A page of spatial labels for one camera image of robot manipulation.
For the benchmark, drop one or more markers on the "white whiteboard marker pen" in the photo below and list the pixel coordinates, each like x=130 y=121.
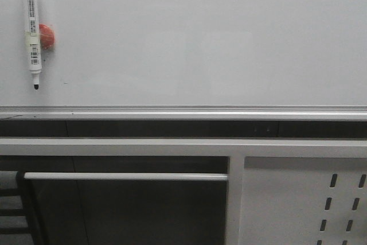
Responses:
x=32 y=40

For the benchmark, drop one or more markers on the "white horizontal stand rail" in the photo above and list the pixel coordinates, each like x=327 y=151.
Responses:
x=126 y=176

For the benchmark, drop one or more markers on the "black chair frame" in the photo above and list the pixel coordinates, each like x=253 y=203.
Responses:
x=19 y=223

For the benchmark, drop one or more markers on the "white whiteboard with aluminium frame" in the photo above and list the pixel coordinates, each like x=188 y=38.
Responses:
x=189 y=59

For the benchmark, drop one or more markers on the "white perforated stand panel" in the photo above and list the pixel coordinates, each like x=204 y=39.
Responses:
x=289 y=200

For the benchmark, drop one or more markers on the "white metal whiteboard stand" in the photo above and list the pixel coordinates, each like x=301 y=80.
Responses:
x=148 y=212

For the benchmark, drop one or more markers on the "red round magnet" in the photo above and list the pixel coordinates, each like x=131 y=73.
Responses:
x=47 y=37

